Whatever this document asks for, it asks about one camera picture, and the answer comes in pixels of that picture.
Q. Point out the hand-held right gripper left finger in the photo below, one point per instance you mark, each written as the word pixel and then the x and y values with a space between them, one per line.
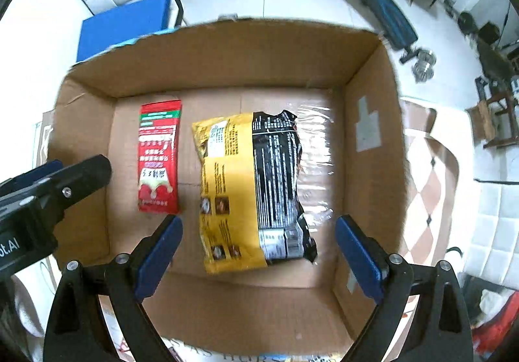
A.
pixel 159 254

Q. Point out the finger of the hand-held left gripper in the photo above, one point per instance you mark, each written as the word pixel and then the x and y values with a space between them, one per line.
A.
pixel 36 175
pixel 81 179

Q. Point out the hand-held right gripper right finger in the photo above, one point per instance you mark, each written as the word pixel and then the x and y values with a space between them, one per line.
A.
pixel 359 256

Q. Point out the red snack packet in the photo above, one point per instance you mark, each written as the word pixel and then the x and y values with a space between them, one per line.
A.
pixel 159 155

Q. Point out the yellow and black noodle packet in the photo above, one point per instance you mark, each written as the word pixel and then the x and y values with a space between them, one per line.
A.
pixel 231 192

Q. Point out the brown cardboard box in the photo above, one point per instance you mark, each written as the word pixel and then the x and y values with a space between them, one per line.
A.
pixel 251 58

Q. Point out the checkered printed tablecloth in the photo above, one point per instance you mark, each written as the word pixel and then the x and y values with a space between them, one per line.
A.
pixel 429 183

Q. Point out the white quilted chair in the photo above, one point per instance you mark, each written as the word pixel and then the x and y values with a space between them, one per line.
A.
pixel 492 232

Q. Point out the red cloth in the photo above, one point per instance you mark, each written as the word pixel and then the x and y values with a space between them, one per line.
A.
pixel 496 325

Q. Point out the blue cushion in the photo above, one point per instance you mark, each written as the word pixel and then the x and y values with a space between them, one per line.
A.
pixel 121 28

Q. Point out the wooden stool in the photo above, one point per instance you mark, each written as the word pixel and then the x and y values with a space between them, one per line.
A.
pixel 492 119

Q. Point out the chrome dumbbell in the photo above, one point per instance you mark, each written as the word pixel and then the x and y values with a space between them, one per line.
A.
pixel 423 64

